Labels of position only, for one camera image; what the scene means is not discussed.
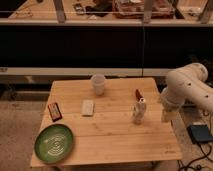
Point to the small red black box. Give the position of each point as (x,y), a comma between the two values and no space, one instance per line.
(54,111)

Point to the green ceramic bowl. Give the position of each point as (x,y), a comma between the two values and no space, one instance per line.
(54,143)

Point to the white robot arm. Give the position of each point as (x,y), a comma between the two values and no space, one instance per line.
(186,83)

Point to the wooden table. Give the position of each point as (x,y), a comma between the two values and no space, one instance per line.
(109,135)

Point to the translucent plastic cup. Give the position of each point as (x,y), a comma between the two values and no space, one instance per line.
(98,83)

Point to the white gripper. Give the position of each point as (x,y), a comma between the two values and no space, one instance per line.
(168,110)

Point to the dark blue box on floor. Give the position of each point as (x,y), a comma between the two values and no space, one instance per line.
(199,134)

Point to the red tray on shelf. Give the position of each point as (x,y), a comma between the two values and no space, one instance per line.
(136,8)

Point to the long metal shelf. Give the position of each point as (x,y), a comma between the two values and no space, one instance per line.
(62,12)

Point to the white chicken figurine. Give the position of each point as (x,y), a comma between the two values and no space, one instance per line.
(139,108)

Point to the white sponge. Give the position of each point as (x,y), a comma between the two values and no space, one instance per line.
(87,108)

